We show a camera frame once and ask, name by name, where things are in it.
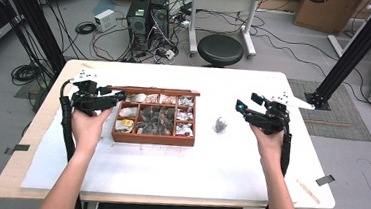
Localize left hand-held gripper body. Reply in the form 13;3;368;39
66;68;121;119

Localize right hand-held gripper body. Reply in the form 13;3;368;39
241;87;317;140

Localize grey packet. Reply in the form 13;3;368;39
215;117;229;133

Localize wooden box with glass lid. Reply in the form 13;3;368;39
101;82;202;150

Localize person's right hand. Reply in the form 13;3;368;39
246;124;287;167

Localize person's left hand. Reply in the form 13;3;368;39
69;106;114;154

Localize assorted small packets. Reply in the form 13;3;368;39
114;90;197;139

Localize black round stool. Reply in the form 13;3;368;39
196;31;246;70

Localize grey floor mat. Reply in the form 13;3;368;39
282;77;371;143

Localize small white device box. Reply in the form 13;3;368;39
92;7;119;34

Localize black computer tower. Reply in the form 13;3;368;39
124;0;153;53
147;0;174;48

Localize thin wooden stick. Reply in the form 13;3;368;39
294;178;323;205

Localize black tape strip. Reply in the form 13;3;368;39
315;173;336;188
3;141;31;157

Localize black metal stand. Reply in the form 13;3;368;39
0;0;72;77
303;0;371;114

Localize large closed cardboard box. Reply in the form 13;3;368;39
292;0;371;39

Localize black sleeved cable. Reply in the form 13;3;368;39
248;121;294;209
54;79;83;163

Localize coiled black cable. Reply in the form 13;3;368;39
10;62;44;88
75;20;98;37

